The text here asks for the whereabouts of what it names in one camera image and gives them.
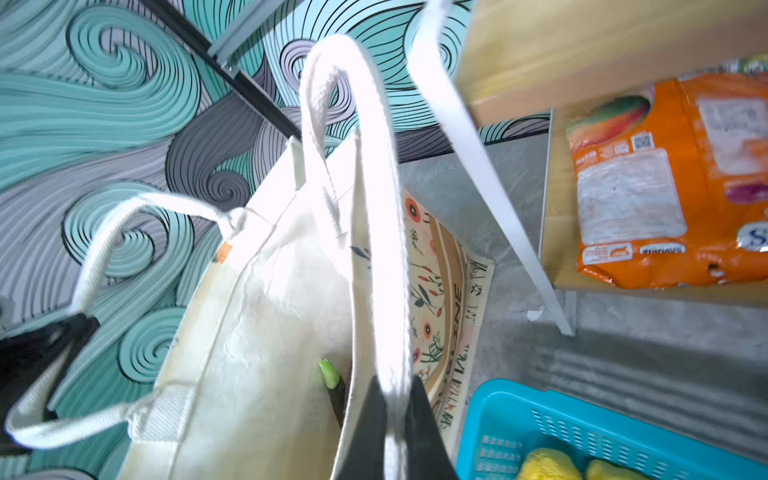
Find dark green cucumber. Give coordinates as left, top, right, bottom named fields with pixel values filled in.
left=318, top=359, right=347, bottom=428

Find white wooden shelf rack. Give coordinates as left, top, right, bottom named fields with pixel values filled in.
left=407, top=0, right=768, bottom=338

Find orange Fox's candy bag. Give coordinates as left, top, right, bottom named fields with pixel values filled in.
left=565, top=72, right=767, bottom=289

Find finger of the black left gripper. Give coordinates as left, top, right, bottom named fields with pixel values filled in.
left=1, top=314, right=100, bottom=456

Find yellow lemon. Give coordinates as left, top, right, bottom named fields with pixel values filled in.
left=586, top=459, right=649, bottom=480
left=516, top=448, right=583, bottom=480

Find teal plastic basket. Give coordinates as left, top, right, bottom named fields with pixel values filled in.
left=456, top=379, right=767, bottom=479

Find cream floral tote bag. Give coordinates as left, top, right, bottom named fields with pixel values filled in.
left=4, top=32, right=496, bottom=480

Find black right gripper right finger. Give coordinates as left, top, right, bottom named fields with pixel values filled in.
left=405, top=376, right=458, bottom=480

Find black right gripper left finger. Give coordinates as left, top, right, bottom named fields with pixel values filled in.
left=336, top=376, right=387, bottom=480

